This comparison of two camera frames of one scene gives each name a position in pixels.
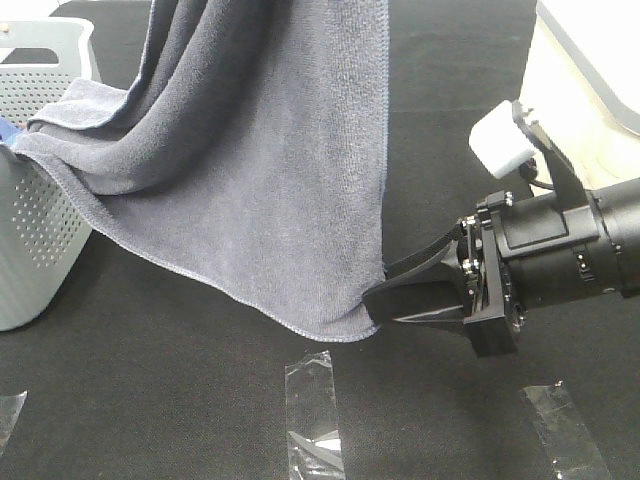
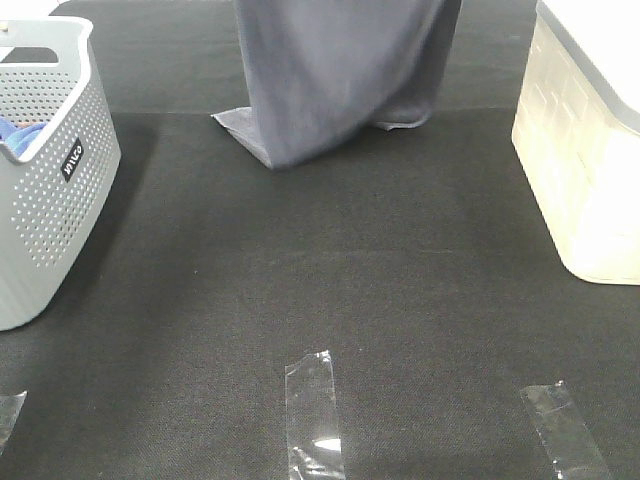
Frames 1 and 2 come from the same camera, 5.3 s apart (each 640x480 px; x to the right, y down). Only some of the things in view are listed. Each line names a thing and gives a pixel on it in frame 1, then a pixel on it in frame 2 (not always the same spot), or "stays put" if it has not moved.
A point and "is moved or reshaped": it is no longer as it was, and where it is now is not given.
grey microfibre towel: [251, 151] is moved or reshaped
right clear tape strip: [571, 452] stays put
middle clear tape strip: [314, 444] stays put
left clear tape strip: [10, 406] stays put
